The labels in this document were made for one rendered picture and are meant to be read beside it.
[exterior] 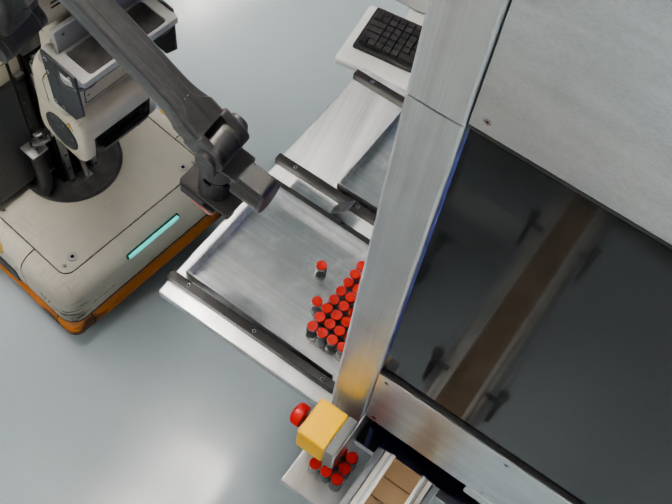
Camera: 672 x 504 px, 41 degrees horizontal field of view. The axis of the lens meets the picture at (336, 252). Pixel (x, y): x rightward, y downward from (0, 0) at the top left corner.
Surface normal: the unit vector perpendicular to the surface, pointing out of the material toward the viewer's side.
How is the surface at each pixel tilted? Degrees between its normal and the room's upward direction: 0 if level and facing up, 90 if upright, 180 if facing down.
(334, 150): 0
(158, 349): 0
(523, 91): 90
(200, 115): 41
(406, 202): 90
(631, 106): 90
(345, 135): 0
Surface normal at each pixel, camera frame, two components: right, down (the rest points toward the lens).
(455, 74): -0.57, 0.70
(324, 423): 0.09, -0.48
